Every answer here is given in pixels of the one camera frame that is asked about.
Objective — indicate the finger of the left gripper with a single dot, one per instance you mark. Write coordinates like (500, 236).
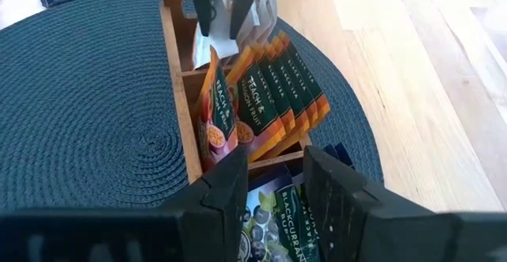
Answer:
(204, 4)
(245, 1)

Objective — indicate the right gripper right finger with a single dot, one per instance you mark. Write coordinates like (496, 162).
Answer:
(396, 238)

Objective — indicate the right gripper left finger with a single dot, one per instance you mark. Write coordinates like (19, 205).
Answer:
(119, 238)

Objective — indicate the wooden three-compartment tea tray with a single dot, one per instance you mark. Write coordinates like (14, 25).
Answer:
(184, 96)

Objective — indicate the round dark woven placemat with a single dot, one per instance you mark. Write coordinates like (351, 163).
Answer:
(79, 96)

